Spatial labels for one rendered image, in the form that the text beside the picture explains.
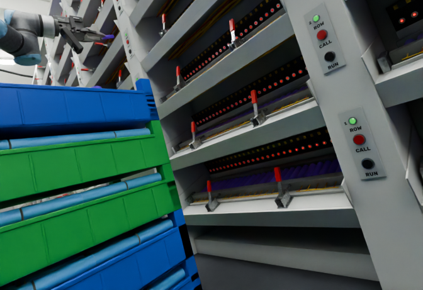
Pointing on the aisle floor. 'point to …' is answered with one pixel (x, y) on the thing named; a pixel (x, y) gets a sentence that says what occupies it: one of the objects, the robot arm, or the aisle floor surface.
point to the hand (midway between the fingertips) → (102, 38)
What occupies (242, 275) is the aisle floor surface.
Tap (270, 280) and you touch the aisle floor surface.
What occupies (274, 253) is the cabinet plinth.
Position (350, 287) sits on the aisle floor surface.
